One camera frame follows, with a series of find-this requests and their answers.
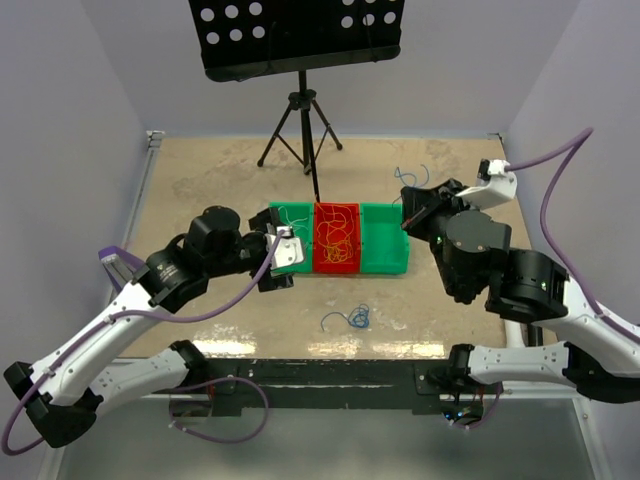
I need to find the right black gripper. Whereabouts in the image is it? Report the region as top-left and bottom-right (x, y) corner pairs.
(400, 176), (485, 295)

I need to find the white cable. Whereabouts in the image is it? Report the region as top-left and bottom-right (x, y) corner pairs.
(277, 207), (311, 241)

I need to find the green bin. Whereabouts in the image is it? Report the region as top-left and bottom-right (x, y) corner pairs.
(360, 203), (410, 275)
(269, 202), (314, 274)

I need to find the orange cable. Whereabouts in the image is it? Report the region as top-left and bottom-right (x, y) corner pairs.
(316, 202), (359, 265)

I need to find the red bin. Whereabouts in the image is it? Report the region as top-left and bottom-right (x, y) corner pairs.
(312, 202), (361, 275)

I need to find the coloured cable bundle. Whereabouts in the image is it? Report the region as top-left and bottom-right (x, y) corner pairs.
(319, 302), (372, 334)

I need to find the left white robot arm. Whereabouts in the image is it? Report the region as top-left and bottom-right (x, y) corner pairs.
(1, 206), (306, 456)

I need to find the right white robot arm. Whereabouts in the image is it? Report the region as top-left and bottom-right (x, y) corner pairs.
(400, 179), (639, 404)

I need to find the purple holder block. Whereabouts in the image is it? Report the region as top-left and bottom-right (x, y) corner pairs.
(98, 246), (144, 293)

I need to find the white cylinder tool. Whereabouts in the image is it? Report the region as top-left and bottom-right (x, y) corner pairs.
(504, 320), (525, 348)

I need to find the black cylinder tool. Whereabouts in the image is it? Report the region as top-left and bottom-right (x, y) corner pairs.
(525, 325), (544, 347)

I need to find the black music stand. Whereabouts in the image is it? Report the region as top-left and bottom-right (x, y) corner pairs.
(189, 0), (405, 179)

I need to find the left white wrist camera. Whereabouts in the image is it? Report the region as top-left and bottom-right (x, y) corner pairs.
(265, 226), (306, 270)

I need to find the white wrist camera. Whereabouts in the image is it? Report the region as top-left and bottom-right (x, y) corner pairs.
(456, 159), (518, 210)
(265, 226), (306, 270)

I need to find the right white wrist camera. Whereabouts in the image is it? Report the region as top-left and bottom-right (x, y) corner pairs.
(456, 159), (518, 210)

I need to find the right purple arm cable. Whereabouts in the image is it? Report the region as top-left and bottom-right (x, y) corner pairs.
(507, 127), (640, 346)

